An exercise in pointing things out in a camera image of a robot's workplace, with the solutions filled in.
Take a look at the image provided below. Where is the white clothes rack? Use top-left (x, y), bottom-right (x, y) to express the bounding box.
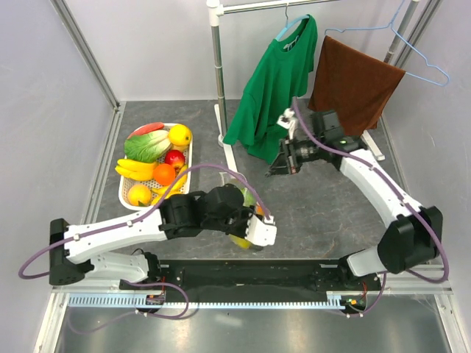
top-left (206, 1), bottom-right (442, 172)

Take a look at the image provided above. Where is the white perforated fruit basket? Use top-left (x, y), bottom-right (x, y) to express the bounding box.
top-left (118, 123), bottom-right (193, 210)

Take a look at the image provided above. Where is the green t-shirt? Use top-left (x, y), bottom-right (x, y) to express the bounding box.
top-left (223, 15), bottom-right (318, 164)

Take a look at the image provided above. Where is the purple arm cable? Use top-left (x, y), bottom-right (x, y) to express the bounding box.
top-left (18, 163), bottom-right (275, 334)
top-left (292, 96), bottom-right (450, 318)

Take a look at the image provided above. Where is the yellow pear toy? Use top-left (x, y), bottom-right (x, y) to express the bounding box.
top-left (230, 235), bottom-right (251, 249)

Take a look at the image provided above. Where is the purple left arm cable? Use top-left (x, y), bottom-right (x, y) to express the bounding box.
top-left (18, 163), bottom-right (275, 334)

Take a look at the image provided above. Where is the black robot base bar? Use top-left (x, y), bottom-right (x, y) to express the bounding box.
top-left (119, 259), bottom-right (380, 302)

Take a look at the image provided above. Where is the blue wire hanger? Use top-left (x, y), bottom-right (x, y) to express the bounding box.
top-left (324, 1), bottom-right (450, 88)

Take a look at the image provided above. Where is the green cabbage toy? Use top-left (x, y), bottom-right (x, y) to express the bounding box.
top-left (124, 130), bottom-right (171, 163)

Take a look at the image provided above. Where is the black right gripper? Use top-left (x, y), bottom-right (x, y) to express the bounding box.
top-left (265, 135), bottom-right (325, 177)

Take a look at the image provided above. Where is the white slotted cable duct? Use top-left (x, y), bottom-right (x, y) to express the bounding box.
top-left (68, 293), bottom-right (345, 310)

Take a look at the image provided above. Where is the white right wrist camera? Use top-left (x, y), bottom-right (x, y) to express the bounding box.
top-left (277, 108), bottom-right (298, 140)

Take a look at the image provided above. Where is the red apple toy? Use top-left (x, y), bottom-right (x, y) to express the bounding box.
top-left (164, 149), bottom-right (185, 171)

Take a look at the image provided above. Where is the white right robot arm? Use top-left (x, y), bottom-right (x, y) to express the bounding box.
top-left (267, 109), bottom-right (443, 290)

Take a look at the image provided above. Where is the yellow lemon toy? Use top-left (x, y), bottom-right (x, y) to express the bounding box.
top-left (168, 124), bottom-right (192, 146)

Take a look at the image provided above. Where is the light blue shirt hanger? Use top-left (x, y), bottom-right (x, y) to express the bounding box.
top-left (275, 2), bottom-right (310, 41)

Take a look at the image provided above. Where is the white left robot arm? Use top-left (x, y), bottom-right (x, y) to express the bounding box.
top-left (49, 184), bottom-right (255, 289)

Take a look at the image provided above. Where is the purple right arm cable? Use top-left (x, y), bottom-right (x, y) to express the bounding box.
top-left (292, 96), bottom-right (450, 318)

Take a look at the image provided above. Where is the green custard apple toy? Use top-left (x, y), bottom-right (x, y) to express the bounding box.
top-left (241, 188), bottom-right (257, 207)

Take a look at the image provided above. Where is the brown towel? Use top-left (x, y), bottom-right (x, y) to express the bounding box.
top-left (308, 36), bottom-right (406, 136)

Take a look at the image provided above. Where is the yellow banana toy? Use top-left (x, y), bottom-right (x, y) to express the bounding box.
top-left (115, 159), bottom-right (157, 182)

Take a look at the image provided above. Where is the red chili pepper toy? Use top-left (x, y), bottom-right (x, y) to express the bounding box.
top-left (127, 122), bottom-right (165, 139)

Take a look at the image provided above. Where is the clear polka dot zip bag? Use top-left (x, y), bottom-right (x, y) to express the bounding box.
top-left (220, 172), bottom-right (266, 252)

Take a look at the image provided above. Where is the yellow orange fruit toy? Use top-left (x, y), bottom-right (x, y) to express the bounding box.
top-left (127, 184), bottom-right (152, 207)

